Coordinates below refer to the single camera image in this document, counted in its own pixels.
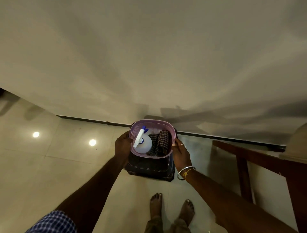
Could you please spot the silver bangle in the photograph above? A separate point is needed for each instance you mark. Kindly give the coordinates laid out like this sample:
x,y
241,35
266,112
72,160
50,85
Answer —
x,y
184,171

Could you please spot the person's right hand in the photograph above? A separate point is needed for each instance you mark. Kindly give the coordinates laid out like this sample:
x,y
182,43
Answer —
x,y
181,156

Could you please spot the person's left forearm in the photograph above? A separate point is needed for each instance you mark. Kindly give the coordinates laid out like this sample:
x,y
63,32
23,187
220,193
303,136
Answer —
x,y
88,192

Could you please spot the person's left hand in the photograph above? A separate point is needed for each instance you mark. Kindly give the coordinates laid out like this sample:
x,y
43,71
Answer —
x,y
122,147

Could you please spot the person's right foot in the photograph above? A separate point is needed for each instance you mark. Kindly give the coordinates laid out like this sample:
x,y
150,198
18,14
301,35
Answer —
x,y
186,211

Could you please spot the olive trousers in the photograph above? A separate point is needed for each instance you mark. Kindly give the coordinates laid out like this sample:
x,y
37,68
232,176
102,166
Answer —
x,y
168,225

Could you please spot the person's right thumb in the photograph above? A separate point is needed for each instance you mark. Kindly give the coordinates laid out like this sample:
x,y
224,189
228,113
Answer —
x,y
174,147

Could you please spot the blue checkered shirt sleeve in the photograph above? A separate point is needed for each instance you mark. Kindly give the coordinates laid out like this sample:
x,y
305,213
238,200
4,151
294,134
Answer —
x,y
52,223

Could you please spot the dark wooden table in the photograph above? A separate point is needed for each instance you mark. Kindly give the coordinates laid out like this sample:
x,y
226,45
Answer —
x,y
271,165

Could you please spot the dark plastic stool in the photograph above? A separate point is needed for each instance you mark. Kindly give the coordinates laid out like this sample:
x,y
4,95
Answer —
x,y
151,166

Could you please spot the white spray bottle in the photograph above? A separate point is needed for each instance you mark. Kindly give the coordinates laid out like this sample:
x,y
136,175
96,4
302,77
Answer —
x,y
142,141

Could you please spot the person's right forearm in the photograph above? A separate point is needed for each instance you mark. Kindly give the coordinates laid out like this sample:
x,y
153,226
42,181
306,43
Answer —
x,y
230,206

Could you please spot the person's foot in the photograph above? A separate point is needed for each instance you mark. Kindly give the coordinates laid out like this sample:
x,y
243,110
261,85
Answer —
x,y
156,205
186,211

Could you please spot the yellow wrist thread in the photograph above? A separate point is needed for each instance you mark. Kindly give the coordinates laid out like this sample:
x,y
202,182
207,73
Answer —
x,y
187,173

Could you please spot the pink plastic basket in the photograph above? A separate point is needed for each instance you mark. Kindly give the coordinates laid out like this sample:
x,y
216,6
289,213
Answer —
x,y
151,139

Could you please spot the person's left fingers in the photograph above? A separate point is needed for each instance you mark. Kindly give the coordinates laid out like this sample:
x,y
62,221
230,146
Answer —
x,y
125,135

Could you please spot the checkered cloth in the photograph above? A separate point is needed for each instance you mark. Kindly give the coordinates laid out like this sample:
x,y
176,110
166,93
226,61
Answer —
x,y
161,142

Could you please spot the person's left foot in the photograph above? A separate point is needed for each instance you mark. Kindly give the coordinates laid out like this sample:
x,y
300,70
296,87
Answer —
x,y
156,205

